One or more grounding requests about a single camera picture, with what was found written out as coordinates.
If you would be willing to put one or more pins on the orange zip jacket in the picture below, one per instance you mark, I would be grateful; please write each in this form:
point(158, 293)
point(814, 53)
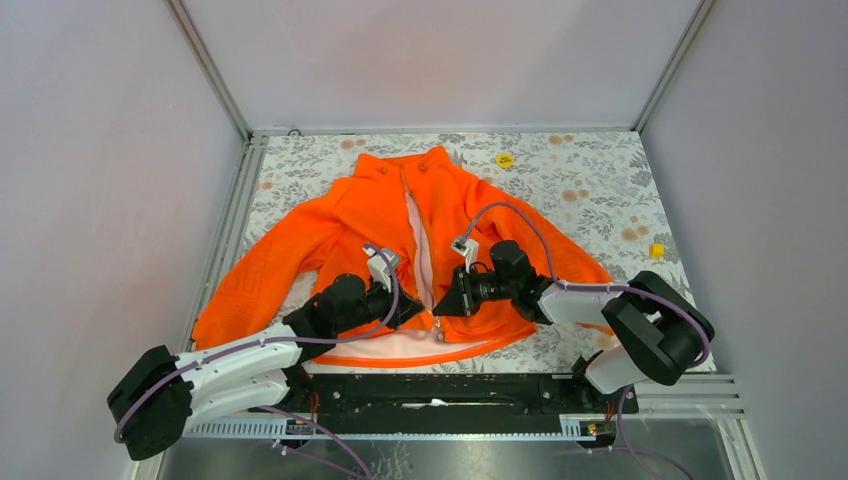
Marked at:
point(415, 206)

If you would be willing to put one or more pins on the slotted metal cable rail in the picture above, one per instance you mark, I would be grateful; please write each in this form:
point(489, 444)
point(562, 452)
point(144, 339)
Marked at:
point(415, 425)

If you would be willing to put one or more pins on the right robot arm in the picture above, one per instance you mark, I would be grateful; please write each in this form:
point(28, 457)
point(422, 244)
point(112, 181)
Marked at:
point(660, 333)

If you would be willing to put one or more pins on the floral patterned table mat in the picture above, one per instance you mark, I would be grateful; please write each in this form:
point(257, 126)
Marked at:
point(596, 188)

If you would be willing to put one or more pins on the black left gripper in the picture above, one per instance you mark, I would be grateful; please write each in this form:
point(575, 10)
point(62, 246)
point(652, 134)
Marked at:
point(406, 309)

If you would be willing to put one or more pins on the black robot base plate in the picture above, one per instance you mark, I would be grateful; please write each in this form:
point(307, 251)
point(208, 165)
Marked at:
point(513, 394)

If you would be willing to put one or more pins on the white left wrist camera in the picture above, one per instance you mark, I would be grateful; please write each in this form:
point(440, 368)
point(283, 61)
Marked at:
point(381, 264)

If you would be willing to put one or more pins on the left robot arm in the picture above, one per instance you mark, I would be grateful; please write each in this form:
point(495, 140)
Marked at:
point(164, 395)

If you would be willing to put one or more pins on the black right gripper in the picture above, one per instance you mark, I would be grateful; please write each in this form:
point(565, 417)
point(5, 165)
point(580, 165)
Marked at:
point(461, 299)

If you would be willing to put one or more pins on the small yellow cube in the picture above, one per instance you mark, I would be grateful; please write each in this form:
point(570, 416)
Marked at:
point(657, 250)

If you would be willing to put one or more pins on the aluminium frame post left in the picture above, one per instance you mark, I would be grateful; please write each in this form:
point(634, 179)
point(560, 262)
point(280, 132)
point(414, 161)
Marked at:
point(198, 47)

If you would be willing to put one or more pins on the aluminium frame post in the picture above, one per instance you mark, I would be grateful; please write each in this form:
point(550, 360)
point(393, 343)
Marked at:
point(198, 47)
point(689, 36)

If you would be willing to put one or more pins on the aluminium frame post right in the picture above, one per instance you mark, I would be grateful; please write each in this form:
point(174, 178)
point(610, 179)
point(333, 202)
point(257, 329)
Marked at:
point(689, 36)

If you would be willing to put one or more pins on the yellow round sticker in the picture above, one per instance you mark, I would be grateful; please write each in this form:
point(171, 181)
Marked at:
point(505, 160)

